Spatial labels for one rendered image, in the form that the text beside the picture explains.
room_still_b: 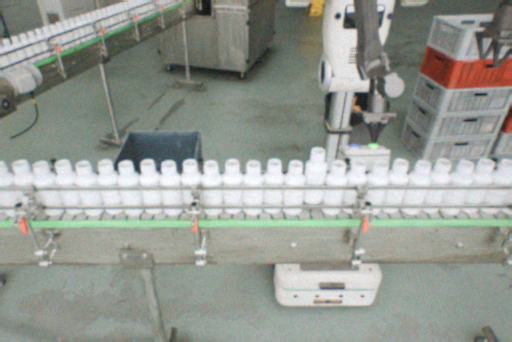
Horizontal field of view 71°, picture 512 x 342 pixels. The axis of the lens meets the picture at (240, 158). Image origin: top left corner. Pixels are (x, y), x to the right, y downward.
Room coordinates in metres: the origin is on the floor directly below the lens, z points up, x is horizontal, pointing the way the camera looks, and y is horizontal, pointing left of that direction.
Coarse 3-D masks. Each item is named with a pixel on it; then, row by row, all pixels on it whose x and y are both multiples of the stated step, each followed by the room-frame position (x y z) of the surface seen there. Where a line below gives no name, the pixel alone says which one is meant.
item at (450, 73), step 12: (432, 48) 2.84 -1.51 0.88; (432, 60) 2.81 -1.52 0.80; (444, 60) 2.67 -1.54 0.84; (456, 60) 2.55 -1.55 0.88; (468, 60) 2.55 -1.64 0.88; (480, 60) 2.56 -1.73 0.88; (492, 60) 2.57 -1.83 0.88; (432, 72) 2.77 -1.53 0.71; (444, 72) 2.64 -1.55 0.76; (456, 72) 2.54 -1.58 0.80; (468, 72) 2.56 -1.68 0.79; (480, 72) 2.57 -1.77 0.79; (492, 72) 2.58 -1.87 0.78; (504, 72) 2.59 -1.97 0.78; (444, 84) 2.59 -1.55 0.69; (456, 84) 2.55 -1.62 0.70; (468, 84) 2.56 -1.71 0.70; (480, 84) 2.57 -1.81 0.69; (492, 84) 2.58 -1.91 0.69; (504, 84) 2.60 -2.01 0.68
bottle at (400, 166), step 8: (400, 160) 0.84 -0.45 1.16; (392, 168) 0.82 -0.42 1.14; (400, 168) 0.80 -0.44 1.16; (392, 176) 0.81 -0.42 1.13; (400, 176) 0.80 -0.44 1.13; (408, 176) 0.81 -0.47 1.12; (392, 184) 0.80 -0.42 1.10; (400, 184) 0.79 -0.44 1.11; (392, 192) 0.79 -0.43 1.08; (400, 192) 0.79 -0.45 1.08; (384, 200) 0.80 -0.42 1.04; (392, 200) 0.79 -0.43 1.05; (400, 200) 0.80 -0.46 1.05
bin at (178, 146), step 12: (132, 132) 1.38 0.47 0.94; (144, 132) 1.38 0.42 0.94; (156, 132) 1.38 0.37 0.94; (168, 132) 1.38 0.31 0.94; (180, 132) 1.38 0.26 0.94; (192, 132) 1.38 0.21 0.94; (132, 144) 1.37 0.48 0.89; (144, 144) 1.38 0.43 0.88; (156, 144) 1.38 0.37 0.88; (168, 144) 1.38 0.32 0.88; (180, 144) 1.38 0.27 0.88; (192, 144) 1.38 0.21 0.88; (120, 156) 1.21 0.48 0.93; (132, 156) 1.34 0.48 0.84; (144, 156) 1.38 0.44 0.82; (156, 156) 1.38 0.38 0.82; (168, 156) 1.38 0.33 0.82; (180, 156) 1.38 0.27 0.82; (192, 156) 1.38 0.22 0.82; (156, 168) 1.38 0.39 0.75; (180, 168) 1.38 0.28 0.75
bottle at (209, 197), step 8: (208, 168) 0.79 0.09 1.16; (216, 168) 0.80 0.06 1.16; (208, 176) 0.79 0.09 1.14; (216, 176) 0.80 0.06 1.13; (208, 184) 0.78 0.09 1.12; (216, 184) 0.78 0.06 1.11; (208, 192) 0.78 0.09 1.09; (216, 192) 0.78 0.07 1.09; (208, 200) 0.78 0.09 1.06; (216, 200) 0.78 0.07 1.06
